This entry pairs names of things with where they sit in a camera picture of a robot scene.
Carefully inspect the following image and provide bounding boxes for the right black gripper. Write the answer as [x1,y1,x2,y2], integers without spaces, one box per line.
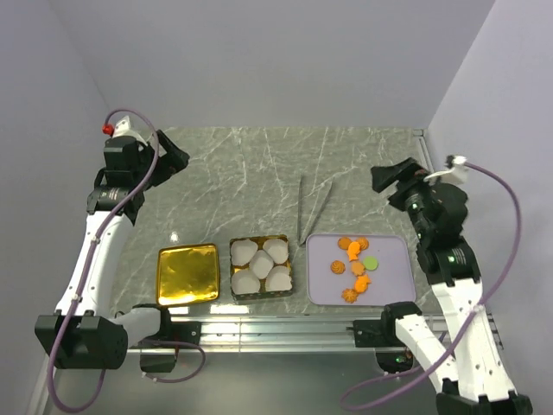
[369,156,433,238]

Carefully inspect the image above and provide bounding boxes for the flower shaped cookie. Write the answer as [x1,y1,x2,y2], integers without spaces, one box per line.
[351,261,365,277]

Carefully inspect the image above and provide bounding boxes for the metal tongs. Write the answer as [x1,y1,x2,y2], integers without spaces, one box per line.
[296,174,334,247]

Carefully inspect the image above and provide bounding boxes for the lilac plastic tray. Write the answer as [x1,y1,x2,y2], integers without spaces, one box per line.
[306,233,416,307]

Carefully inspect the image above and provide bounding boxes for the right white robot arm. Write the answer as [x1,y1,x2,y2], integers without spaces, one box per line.
[371,156,533,414]

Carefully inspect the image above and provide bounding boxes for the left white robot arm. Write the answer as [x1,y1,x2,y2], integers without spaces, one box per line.
[35,131,189,370]

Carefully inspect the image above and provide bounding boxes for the green sandwich cookie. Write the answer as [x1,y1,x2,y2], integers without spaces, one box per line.
[362,256,378,271]

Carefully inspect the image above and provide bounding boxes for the gold tin lid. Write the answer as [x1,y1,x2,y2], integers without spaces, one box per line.
[156,243,220,307]

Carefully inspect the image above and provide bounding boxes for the white paper cup back-left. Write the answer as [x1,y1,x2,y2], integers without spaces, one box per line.
[230,239,258,266]

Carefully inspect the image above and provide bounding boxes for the white paper cup back-right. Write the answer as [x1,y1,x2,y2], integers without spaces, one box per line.
[263,238,289,265]

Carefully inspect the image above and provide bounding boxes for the white paper cup centre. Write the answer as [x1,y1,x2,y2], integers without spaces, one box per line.
[249,250,274,279]

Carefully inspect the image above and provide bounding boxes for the green christmas cookie tin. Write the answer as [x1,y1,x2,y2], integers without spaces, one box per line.
[229,234,294,302]

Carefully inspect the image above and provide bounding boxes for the white paper cup front-left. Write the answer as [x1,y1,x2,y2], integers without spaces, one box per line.
[231,270,261,296]

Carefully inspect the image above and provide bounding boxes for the white paper cup front-right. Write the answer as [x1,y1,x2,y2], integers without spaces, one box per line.
[265,265,292,292]

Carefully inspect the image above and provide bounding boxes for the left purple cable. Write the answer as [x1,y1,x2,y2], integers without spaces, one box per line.
[46,108,207,412]

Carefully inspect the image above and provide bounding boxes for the purple cable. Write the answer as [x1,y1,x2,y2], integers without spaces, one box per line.
[340,162,520,412]
[46,108,207,412]

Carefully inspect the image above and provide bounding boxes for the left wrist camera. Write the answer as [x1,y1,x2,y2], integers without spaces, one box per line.
[102,116,144,142]

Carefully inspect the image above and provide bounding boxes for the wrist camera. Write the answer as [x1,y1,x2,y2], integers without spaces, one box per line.
[102,116,144,142]
[423,155,468,185]

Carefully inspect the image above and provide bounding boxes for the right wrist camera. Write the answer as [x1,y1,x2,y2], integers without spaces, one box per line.
[423,155,468,185]

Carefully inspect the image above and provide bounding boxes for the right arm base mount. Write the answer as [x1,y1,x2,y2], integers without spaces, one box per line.
[347,320,415,374]

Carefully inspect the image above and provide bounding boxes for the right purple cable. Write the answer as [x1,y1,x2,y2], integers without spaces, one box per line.
[340,162,520,412]

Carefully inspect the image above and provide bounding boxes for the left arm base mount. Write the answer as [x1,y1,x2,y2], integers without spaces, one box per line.
[138,321,206,383]

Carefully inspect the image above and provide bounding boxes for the aluminium rail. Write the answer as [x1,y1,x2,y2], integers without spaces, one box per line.
[124,314,505,354]

